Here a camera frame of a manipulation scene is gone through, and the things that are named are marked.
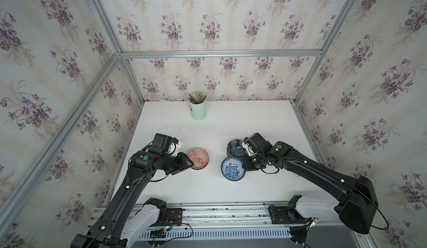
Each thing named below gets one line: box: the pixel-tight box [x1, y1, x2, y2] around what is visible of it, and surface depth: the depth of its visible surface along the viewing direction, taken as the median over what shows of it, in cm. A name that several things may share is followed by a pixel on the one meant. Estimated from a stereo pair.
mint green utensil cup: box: [189, 98, 207, 121], surface depth 107 cm
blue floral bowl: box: [220, 156, 246, 182], surface depth 80 cm
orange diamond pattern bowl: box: [187, 147, 210, 170], surface depth 90 cm
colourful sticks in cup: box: [188, 90, 207, 104], surface depth 106 cm
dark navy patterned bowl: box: [226, 139, 245, 159], surface depth 90 cm
